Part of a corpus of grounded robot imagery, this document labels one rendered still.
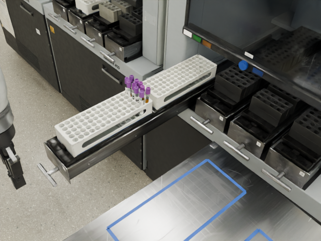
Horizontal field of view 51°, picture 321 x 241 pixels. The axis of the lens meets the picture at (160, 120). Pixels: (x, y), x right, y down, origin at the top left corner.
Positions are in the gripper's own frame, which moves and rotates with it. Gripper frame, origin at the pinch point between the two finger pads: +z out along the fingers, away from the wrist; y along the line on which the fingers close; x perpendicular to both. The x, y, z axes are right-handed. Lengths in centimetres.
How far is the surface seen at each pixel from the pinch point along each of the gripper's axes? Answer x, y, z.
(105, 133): -27.7, -2.5, -0.8
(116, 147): -28.4, -6.8, 2.7
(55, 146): -13.1, 2.1, -1.7
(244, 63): -67, -21, -19
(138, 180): -62, 24, 80
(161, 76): -57, 4, -5
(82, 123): -22.0, 0.6, -6.3
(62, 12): -62, 83, 3
